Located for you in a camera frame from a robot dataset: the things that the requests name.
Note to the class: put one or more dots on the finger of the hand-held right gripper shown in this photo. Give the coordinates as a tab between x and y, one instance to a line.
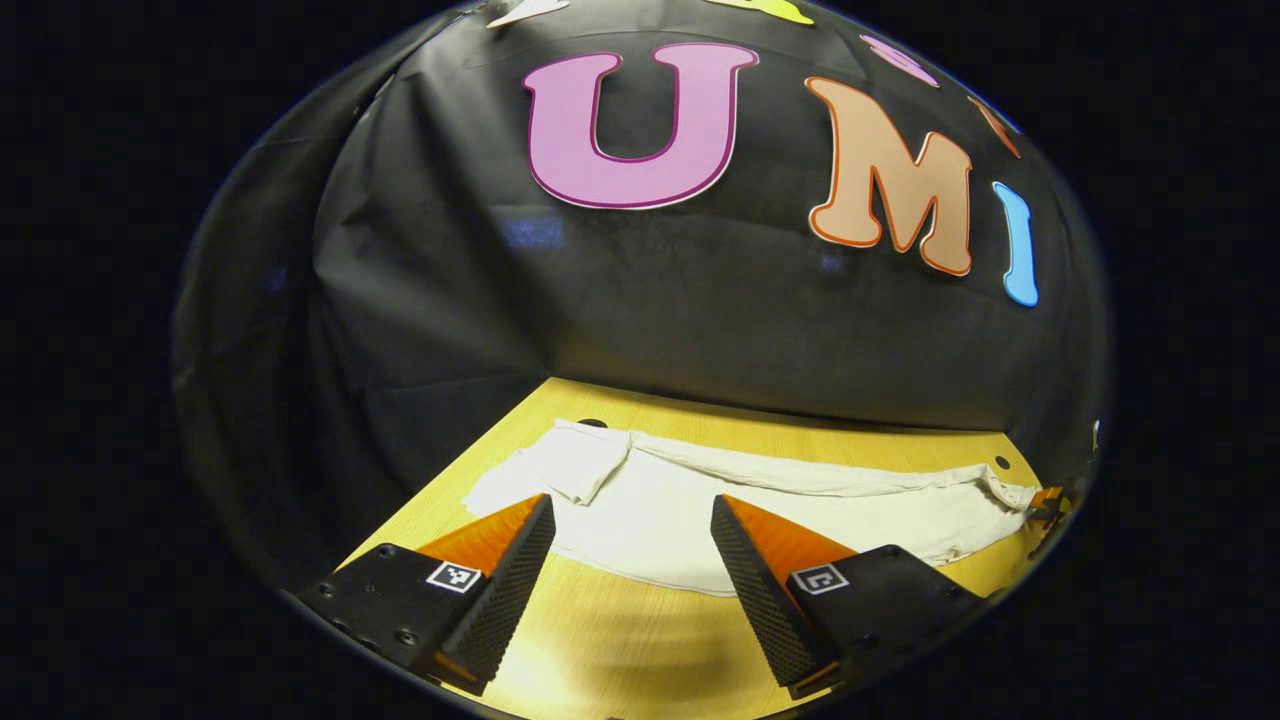
1047	497

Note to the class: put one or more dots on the black backdrop cloth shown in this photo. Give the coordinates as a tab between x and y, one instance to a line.
450	300

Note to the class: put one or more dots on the white jeans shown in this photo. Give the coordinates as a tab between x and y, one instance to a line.
650	520

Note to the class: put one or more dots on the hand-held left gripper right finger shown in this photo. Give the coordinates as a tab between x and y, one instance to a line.
765	610

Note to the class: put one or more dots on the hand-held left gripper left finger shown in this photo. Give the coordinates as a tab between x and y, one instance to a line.
505	600

